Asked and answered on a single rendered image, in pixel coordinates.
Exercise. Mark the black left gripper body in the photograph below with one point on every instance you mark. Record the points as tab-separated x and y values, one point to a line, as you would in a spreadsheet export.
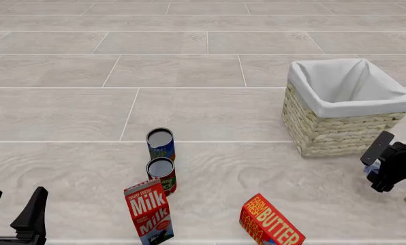
12	240

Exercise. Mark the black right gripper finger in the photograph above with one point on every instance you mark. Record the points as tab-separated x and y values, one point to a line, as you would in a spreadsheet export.
384	184

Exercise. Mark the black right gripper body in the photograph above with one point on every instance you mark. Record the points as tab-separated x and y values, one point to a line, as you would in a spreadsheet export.
402	160

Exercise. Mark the blue and white cream cheese box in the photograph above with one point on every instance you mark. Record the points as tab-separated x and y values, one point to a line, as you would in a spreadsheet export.
372	168

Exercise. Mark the woven wicker basket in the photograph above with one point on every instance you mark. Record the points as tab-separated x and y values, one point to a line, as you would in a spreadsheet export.
329	135

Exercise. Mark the white cloth basket liner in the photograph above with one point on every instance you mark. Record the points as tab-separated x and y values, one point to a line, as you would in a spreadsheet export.
312	84

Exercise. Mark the red and white milk carton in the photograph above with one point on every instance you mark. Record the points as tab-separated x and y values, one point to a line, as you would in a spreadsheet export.
148	211

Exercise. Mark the red and yellow butter box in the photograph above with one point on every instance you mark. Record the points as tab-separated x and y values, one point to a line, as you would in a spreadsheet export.
271	222

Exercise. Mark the red tomato sauce tin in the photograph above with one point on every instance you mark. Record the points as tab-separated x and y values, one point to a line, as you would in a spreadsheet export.
167	182

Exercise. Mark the blue soup tin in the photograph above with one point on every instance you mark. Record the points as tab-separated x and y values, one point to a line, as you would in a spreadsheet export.
162	150

